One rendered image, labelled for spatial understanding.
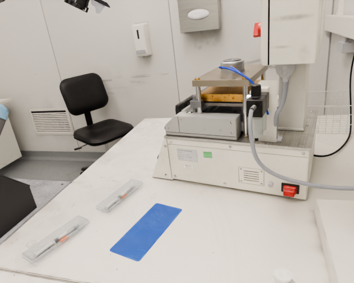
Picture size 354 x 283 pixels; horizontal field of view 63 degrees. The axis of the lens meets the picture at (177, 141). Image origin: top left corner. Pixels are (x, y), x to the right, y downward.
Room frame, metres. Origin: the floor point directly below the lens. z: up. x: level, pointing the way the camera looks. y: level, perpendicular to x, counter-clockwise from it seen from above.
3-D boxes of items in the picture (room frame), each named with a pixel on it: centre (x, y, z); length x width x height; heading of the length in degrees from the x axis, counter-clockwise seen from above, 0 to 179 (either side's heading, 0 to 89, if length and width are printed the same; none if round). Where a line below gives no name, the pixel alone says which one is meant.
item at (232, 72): (0.95, -0.23, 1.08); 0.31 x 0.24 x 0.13; 150
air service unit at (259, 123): (0.72, -0.22, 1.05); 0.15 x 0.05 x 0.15; 150
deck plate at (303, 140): (0.96, -0.24, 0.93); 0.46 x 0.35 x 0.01; 60
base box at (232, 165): (0.97, -0.20, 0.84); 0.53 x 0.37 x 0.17; 60
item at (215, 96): (0.97, -0.21, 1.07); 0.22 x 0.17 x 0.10; 150
